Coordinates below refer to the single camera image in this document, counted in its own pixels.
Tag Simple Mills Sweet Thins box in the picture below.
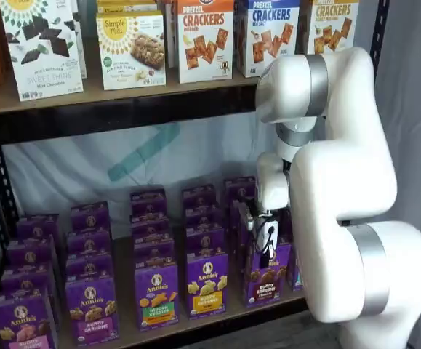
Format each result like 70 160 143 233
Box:
0 0 87 102

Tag white backdrop sheet teal mark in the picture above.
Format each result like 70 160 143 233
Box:
1 111 280 241

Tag blue pretzel crackers box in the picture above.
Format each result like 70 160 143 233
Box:
233 0 302 78

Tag purple Annie's box chocolate-chip bunnies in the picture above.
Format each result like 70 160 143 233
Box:
66 229 113 258
70 201 111 234
64 276 120 346
65 253 115 283

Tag Simple Mills almond bar box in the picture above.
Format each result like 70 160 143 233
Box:
96 0 164 16
96 9 167 91

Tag purple Annie's box yellow patch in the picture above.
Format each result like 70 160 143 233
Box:
185 252 230 321
183 205 225 232
185 227 226 257
181 184 218 210

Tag purple Annie's box pink patch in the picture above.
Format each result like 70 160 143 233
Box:
1 262 57 295
0 289 57 349
16 213 60 243
6 235 57 268

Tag grey side curtain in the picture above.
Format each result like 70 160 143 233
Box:
372 0 421 349

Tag purple Annie's box brown patch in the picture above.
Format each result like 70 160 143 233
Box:
224 176 258 204
244 242 293 309
231 198 249 233
234 228 254 277

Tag gold pretzel crackers box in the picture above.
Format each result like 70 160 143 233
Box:
299 0 361 56

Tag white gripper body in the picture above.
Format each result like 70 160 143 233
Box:
262 218 281 257

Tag purple Annie's box green patch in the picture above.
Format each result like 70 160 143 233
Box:
130 216 175 244
134 263 180 331
132 239 177 269
129 186 167 220

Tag brown shelf board purple boxes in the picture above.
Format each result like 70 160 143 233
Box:
0 203 311 349

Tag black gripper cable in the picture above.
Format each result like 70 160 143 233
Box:
252 209 287 255

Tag orange cheddar pretzel crackers box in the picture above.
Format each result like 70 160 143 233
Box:
164 0 234 84

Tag brown shelf board with crackers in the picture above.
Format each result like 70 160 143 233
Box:
0 68 265 118

